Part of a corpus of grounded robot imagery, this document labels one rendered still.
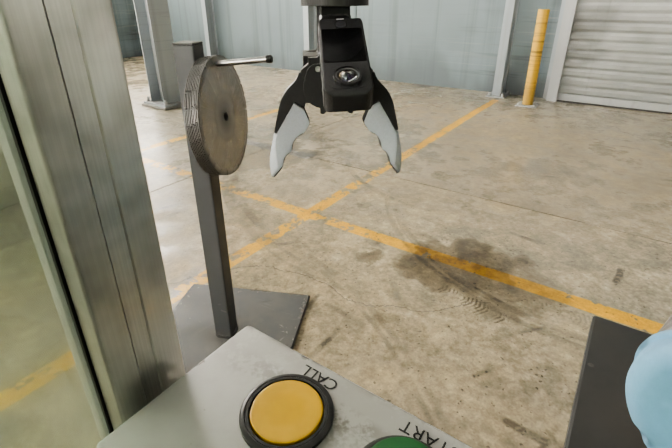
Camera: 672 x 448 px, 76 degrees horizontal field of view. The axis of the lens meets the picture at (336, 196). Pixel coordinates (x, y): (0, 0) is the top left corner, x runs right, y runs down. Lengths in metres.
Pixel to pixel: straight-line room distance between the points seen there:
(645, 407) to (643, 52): 5.45
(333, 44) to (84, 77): 0.27
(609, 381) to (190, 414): 0.42
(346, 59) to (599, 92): 5.39
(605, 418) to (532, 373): 1.12
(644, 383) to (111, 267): 0.28
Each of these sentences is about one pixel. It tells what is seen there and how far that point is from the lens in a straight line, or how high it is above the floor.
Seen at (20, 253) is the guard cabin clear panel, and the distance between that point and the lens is 0.24.
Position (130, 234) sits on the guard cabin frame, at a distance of 0.24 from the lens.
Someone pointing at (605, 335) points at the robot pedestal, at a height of 0.75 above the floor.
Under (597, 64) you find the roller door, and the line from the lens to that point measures 5.72.
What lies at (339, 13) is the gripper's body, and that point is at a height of 1.09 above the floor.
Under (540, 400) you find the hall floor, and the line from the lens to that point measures 1.56.
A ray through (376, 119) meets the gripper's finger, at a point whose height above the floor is 0.98.
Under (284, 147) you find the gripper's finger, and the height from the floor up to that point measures 0.95.
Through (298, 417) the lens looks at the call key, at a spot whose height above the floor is 0.90.
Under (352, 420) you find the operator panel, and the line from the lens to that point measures 0.26.
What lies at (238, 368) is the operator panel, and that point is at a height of 0.90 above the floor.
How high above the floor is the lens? 1.10
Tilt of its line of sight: 25 degrees down
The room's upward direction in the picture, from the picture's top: straight up
